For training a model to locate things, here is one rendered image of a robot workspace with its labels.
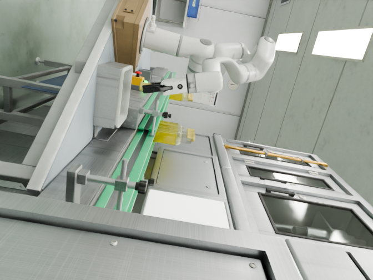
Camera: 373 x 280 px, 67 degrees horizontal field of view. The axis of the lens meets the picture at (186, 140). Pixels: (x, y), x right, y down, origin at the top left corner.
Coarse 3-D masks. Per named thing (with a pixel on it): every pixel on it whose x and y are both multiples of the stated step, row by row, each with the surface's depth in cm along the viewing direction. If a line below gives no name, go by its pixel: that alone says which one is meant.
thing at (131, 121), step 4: (128, 108) 121; (132, 108) 121; (136, 108) 122; (128, 112) 122; (132, 112) 122; (136, 112) 122; (128, 116) 122; (132, 116) 122; (136, 116) 122; (128, 120) 122; (132, 120) 122; (136, 120) 123; (124, 124) 123; (128, 124) 124; (132, 124) 124; (136, 124) 124; (132, 128) 124; (136, 128) 124
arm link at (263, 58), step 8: (264, 40) 127; (272, 40) 129; (264, 48) 122; (272, 48) 125; (256, 56) 121; (264, 56) 120; (272, 56) 122; (248, 64) 123; (256, 64) 123; (264, 64) 121; (256, 72) 124; (264, 72) 125; (248, 80) 123; (256, 80) 128
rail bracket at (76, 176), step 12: (72, 168) 60; (72, 180) 60; (84, 180) 61; (96, 180) 61; (108, 180) 62; (120, 180) 61; (72, 192) 61; (120, 192) 63; (144, 192) 62; (120, 204) 64
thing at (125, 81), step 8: (120, 72) 99; (128, 72) 113; (120, 80) 98; (128, 80) 114; (120, 88) 99; (128, 88) 115; (120, 96) 100; (128, 96) 116; (120, 104) 117; (128, 104) 118; (120, 112) 118; (120, 120) 112
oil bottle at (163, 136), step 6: (156, 132) 137; (162, 132) 138; (168, 132) 139; (174, 132) 141; (156, 138) 138; (162, 138) 138; (168, 138) 138; (174, 138) 138; (180, 138) 139; (174, 144) 139
